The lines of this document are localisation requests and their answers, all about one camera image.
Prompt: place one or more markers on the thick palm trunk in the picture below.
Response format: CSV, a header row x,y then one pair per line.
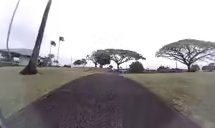
x,y
37,43

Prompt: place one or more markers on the round dark bush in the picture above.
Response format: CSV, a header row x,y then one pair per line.
x,y
136,67

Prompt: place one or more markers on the tall palm tree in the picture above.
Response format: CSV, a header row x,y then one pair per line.
x,y
52,43
60,39

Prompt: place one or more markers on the thin curved palm trunk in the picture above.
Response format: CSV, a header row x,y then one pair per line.
x,y
9,31

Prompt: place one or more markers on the dark leafy tree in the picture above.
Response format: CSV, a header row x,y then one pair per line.
x,y
101,59

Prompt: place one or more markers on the dark asphalt path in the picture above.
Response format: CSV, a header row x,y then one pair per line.
x,y
101,103

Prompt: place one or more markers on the low flat-roofed building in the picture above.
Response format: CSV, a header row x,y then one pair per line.
x,y
18,55

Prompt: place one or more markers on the grass lawn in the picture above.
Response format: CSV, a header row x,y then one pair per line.
x,y
18,85
181,88

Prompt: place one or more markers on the wide spreading tree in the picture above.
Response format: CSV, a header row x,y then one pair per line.
x,y
120,55
188,50

